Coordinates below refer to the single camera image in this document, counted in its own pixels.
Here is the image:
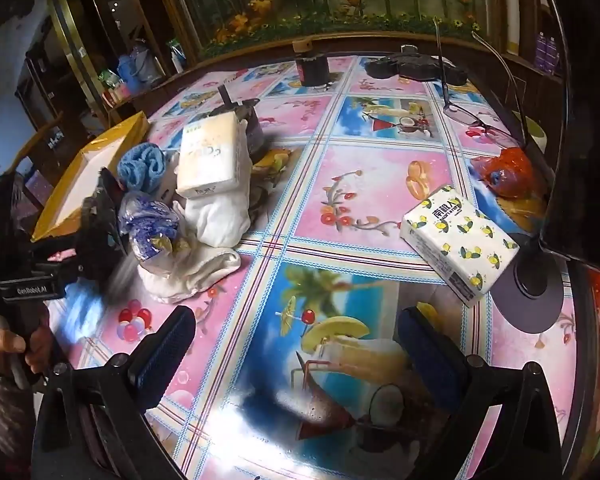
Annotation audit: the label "black device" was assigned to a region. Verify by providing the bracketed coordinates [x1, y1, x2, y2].
[365, 45, 468, 86]

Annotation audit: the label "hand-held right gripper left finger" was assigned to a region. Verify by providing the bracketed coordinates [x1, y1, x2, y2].
[32, 305, 211, 480]

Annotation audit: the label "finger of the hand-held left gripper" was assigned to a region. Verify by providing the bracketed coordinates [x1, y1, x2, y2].
[47, 270, 126, 341]
[32, 240, 126, 281]

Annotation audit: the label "yellow cardboard box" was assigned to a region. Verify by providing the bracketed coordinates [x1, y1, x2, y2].
[30, 110, 151, 243]

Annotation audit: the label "pink tissue pack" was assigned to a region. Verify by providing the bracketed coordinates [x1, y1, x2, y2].
[175, 111, 253, 198]

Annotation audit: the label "white cloth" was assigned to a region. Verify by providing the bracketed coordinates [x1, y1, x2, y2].
[137, 187, 253, 306]

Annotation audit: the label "purple box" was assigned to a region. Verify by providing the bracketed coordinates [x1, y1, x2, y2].
[535, 30, 561, 73]

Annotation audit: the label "eyeglasses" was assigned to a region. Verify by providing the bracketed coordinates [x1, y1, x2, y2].
[432, 17, 531, 148]

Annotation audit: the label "person's left forearm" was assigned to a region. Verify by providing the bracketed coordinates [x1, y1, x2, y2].
[0, 367, 46, 480]

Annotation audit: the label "dark bottle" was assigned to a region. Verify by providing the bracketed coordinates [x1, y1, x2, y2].
[292, 39, 331, 88]

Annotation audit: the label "blue white plastic bag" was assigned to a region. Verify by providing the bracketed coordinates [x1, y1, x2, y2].
[117, 191, 186, 263]

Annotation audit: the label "grey blue thermos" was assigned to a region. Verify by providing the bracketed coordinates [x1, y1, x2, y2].
[132, 40, 166, 86]

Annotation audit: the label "black cup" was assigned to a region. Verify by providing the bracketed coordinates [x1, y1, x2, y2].
[215, 85, 268, 161]

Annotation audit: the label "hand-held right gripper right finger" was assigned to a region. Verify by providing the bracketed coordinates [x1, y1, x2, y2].
[397, 307, 563, 480]

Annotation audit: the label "purple black clamp tool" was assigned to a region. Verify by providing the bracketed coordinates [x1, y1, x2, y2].
[490, 0, 568, 336]

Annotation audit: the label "white spray bottle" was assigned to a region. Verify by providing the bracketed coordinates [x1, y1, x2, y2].
[166, 40, 187, 76]

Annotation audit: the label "pink container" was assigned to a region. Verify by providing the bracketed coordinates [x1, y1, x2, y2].
[102, 82, 133, 106]

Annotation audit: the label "wooden sideboard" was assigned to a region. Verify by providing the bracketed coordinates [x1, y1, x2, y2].
[95, 60, 201, 126]

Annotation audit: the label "lemon print tissue pack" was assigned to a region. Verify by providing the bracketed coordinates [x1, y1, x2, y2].
[399, 185, 520, 308]

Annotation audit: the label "printed tablecloth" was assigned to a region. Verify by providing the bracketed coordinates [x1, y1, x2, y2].
[45, 52, 600, 480]

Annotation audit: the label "blue towel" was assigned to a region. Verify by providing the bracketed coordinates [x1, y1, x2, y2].
[116, 142, 171, 193]

